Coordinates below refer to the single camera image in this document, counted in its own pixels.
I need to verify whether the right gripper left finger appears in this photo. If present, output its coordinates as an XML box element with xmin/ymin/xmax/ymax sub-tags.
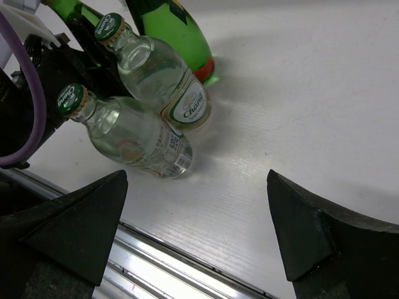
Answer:
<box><xmin>1</xmin><ymin>170</ymin><xmax>128</xmax><ymax>298</ymax></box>

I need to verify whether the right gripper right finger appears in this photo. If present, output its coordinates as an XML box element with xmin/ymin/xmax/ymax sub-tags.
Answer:
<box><xmin>267</xmin><ymin>170</ymin><xmax>398</xmax><ymax>298</ymax></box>

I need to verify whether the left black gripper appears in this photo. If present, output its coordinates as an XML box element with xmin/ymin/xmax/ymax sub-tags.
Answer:
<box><xmin>1</xmin><ymin>14</ymin><xmax>128</xmax><ymax>159</ymax></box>

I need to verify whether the clear soda bottle rear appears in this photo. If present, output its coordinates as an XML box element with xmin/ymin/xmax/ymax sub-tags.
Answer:
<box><xmin>94</xmin><ymin>12</ymin><xmax>211</xmax><ymax>131</ymax></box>

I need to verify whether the clear soda bottle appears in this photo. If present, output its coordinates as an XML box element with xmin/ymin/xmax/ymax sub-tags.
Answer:
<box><xmin>56</xmin><ymin>83</ymin><xmax>193</xmax><ymax>178</ymax></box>
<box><xmin>94</xmin><ymin>12</ymin><xmax>211</xmax><ymax>131</ymax></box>

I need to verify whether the clear soda bottle front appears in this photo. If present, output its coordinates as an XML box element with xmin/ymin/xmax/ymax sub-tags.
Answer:
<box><xmin>56</xmin><ymin>83</ymin><xmax>193</xmax><ymax>178</ymax></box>

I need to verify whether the green glass bottle rear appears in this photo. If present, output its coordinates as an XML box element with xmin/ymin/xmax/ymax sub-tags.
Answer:
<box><xmin>126</xmin><ymin>0</ymin><xmax>214</xmax><ymax>84</ymax></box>

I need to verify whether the aluminium front rail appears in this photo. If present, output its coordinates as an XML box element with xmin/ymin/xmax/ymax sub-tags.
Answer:
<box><xmin>1</xmin><ymin>169</ymin><xmax>270</xmax><ymax>298</ymax></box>

